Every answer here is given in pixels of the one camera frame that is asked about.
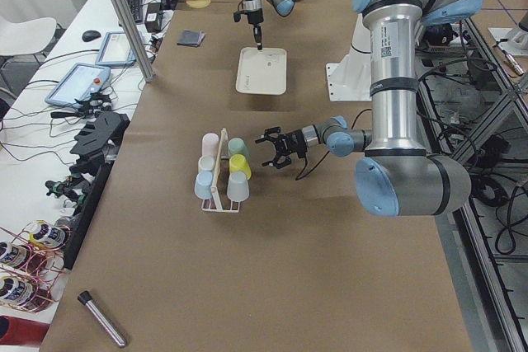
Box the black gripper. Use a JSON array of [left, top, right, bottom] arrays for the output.
[[247, 9, 263, 50], [255, 127, 308, 169]]

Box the green cup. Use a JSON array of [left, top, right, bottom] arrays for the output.
[[228, 137, 250, 160]]

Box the cream tray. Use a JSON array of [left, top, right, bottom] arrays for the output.
[[235, 47, 287, 96]]

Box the yellow cup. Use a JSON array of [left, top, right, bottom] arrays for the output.
[[229, 153, 252, 180]]

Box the white cup rack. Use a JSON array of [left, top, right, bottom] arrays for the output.
[[200, 128, 242, 214]]

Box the grey cup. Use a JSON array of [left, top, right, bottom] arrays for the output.
[[227, 171, 250, 202]]

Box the pink cup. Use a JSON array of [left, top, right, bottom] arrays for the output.
[[201, 133, 219, 157]]

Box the cream cup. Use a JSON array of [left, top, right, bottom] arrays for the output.
[[198, 155, 215, 172]]

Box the blue cup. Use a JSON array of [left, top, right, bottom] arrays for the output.
[[194, 171, 214, 200]]

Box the grey folded cloth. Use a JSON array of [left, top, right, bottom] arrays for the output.
[[177, 30, 205, 47]]

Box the black keyboard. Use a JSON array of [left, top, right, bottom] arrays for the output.
[[126, 0, 144, 24]]

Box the far teach pendant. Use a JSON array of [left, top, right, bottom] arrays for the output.
[[95, 31, 136, 68]]

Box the teach pendant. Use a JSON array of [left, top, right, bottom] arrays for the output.
[[45, 63, 111, 107], [95, 31, 136, 68]]

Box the black computer mouse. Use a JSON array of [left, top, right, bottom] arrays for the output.
[[82, 30, 101, 43]]

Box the black tool holder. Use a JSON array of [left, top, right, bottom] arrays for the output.
[[69, 111, 130, 176]]

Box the near teach pendant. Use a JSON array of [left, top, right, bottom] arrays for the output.
[[45, 63, 111, 107]]

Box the white chair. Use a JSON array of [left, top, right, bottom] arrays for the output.
[[1, 16, 57, 57]]

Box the metal cylinder black cap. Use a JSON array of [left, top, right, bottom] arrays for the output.
[[78, 290, 128, 348]]

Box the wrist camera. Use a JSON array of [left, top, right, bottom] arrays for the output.
[[233, 10, 248, 23]]

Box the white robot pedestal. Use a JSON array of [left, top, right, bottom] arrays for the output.
[[326, 14, 371, 101]]

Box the aluminium frame post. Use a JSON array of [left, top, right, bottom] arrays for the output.
[[111, 0, 154, 82]]

